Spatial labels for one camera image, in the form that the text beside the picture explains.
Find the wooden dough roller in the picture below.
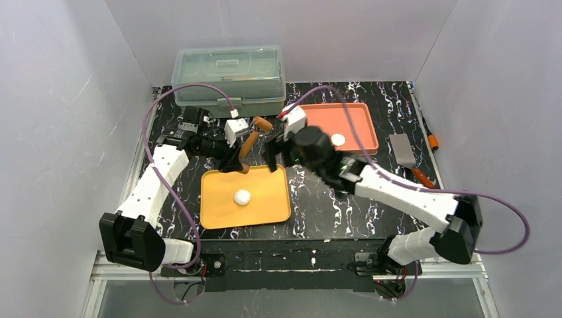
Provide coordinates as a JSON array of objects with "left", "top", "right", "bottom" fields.
[{"left": 239, "top": 116, "right": 273, "bottom": 162}]

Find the white dough ball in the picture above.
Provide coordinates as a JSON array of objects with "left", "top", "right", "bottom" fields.
[{"left": 233, "top": 189, "right": 251, "bottom": 206}]

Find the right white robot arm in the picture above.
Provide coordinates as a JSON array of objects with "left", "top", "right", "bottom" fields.
[{"left": 261, "top": 126, "right": 482, "bottom": 269}]

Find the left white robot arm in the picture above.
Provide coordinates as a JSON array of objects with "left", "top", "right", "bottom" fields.
[{"left": 99, "top": 107, "right": 249, "bottom": 272}]

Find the flat round white wrapper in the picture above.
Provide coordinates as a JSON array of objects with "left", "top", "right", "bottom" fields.
[{"left": 331, "top": 133, "right": 346, "bottom": 146}]

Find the orange-red plastic tray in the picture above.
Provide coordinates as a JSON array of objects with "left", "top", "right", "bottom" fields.
[{"left": 301, "top": 103, "right": 379, "bottom": 156}]

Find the yellow plastic tray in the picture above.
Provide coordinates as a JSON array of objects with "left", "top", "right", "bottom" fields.
[{"left": 200, "top": 165, "right": 292, "bottom": 230}]

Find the green plastic storage box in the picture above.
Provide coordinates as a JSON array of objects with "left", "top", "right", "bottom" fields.
[{"left": 171, "top": 45, "right": 286, "bottom": 118}]

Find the orange black screwdriver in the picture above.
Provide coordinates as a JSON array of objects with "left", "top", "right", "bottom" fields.
[{"left": 418, "top": 106, "right": 439, "bottom": 152}]

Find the metal scraper orange handle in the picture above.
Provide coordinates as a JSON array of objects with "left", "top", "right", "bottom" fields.
[{"left": 389, "top": 134, "right": 435, "bottom": 189}]

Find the aluminium front frame rail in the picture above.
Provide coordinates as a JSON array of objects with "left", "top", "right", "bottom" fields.
[{"left": 82, "top": 252, "right": 498, "bottom": 317}]

